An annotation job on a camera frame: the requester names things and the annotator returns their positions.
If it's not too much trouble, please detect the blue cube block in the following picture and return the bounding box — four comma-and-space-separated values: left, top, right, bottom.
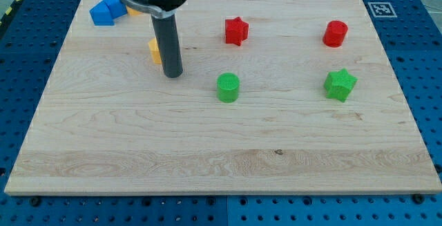
102, 0, 127, 19

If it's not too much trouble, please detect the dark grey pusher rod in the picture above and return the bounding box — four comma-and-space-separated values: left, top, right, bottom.
151, 15, 183, 78

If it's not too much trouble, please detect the red cylinder block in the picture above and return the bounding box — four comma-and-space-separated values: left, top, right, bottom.
323, 20, 348, 48

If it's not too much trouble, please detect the red star block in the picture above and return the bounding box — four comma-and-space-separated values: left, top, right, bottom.
224, 17, 249, 46

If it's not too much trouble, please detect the blue moon block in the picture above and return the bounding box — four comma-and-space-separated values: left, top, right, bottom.
89, 1, 114, 26

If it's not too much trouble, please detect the green cylinder block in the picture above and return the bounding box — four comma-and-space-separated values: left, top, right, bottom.
217, 73, 240, 103

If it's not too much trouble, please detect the yellow hexagon block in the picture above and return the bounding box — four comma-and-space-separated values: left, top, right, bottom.
148, 38, 162, 64

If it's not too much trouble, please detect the yellow heart block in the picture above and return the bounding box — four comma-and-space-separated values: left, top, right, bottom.
126, 6, 142, 16

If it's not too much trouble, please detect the white fiducial marker tag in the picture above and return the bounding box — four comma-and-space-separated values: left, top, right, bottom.
368, 1, 397, 18

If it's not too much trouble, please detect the wooden board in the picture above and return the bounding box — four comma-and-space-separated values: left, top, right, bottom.
5, 0, 441, 196

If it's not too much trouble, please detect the green star block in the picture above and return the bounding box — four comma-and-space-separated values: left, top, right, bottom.
323, 68, 358, 102

